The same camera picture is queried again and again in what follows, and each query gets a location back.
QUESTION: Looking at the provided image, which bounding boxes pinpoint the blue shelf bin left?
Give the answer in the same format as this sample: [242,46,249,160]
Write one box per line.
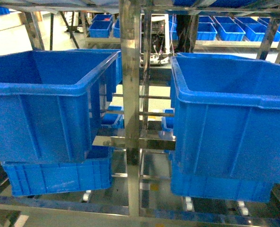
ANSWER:
[0,50,121,164]

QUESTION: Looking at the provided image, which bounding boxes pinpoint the blue bin below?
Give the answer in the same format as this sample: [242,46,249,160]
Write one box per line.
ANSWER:
[170,156,274,203]
[1,146,114,196]

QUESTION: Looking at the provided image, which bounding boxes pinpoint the steel shelf upright post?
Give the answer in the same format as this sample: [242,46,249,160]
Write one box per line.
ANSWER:
[119,0,140,217]

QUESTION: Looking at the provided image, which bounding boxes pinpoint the blue bin below left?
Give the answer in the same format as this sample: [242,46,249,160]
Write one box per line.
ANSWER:
[1,146,114,196]

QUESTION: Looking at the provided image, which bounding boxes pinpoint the blue bin below right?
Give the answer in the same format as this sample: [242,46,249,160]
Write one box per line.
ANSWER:
[170,156,274,203]

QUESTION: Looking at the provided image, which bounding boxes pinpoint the blue shelf bin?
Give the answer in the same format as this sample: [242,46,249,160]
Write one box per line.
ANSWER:
[0,50,121,164]
[170,55,280,185]

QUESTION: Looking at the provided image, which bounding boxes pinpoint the blue shelf bin right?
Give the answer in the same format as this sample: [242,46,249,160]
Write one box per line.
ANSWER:
[170,55,280,185]

